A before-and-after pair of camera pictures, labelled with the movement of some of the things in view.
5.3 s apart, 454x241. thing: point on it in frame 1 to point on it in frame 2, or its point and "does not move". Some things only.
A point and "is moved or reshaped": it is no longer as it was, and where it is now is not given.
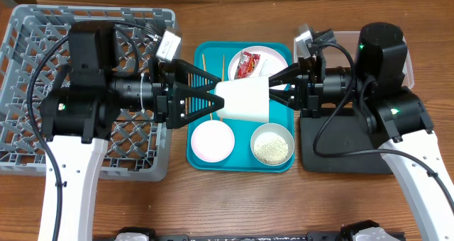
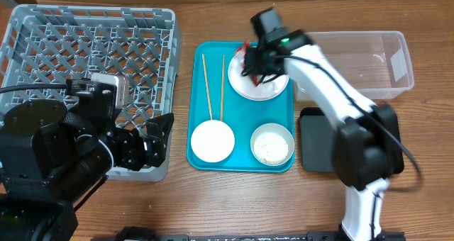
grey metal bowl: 272,144 does not move
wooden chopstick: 206,82 does not move
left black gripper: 167,103 to 133,154
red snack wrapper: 247,63 is moved or reshaped
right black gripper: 308,96 to 247,71
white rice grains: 270,147 does not move
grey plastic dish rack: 141,150 does not move
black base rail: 345,234 does not move
